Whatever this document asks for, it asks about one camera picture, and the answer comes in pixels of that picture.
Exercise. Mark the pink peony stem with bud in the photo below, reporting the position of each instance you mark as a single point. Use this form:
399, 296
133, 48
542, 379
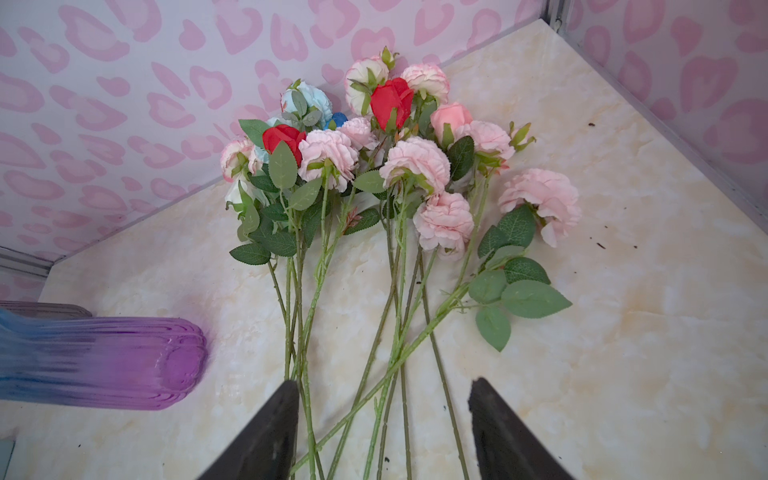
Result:
420, 165

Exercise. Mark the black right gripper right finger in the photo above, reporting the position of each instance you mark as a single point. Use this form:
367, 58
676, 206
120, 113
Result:
505, 448

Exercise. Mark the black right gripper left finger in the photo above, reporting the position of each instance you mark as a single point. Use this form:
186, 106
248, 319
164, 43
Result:
264, 449

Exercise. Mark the pink peony stem pile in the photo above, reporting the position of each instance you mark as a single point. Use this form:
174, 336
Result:
334, 159

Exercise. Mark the large pink peony stem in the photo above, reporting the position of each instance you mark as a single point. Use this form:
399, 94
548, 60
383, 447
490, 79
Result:
507, 283

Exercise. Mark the red rose stem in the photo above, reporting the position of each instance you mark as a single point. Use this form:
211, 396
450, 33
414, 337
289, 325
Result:
391, 105
297, 200

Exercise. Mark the purple gradient glass vase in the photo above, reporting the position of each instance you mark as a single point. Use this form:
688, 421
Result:
125, 363

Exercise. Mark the light blue rose stem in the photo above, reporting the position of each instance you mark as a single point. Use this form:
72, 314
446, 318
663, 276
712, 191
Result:
304, 108

